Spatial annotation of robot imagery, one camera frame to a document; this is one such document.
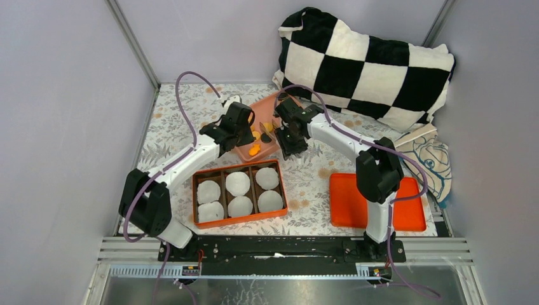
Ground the beige blue printed cloth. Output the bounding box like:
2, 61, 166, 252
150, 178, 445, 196
394, 123, 452, 209

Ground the pink cookie tray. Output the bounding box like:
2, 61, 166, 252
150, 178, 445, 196
233, 92, 281, 163

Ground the aluminium frame rail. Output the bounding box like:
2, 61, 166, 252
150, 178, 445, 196
85, 235, 486, 304

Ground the black white checkered pillow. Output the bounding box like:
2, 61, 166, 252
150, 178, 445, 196
273, 7, 456, 133

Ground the orange cookie box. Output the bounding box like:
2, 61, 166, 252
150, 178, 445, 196
191, 159, 288, 229

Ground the orange box lid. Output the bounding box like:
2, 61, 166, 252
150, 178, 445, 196
329, 173, 427, 232

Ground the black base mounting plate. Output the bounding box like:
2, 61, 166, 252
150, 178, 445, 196
158, 234, 407, 276

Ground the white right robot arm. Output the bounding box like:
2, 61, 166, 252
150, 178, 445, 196
274, 98, 404, 262

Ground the white paper cup liner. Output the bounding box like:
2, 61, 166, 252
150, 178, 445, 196
257, 190, 284, 213
225, 172, 250, 197
198, 201, 224, 223
255, 167, 280, 191
196, 180, 221, 205
228, 196, 254, 218

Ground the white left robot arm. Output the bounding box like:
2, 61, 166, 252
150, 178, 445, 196
118, 102, 256, 261

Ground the orange fish cookie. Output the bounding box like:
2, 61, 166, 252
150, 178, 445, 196
248, 144, 261, 156

